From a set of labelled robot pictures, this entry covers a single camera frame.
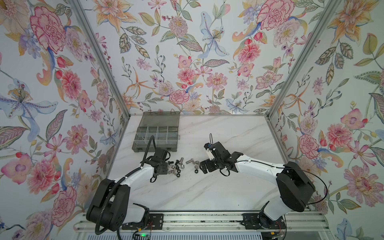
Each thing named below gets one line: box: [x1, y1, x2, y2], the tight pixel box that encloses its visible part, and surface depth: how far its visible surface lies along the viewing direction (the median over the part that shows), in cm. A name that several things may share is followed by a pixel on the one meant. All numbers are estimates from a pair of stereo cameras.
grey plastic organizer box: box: [132, 111, 181, 153], surface depth 112 cm
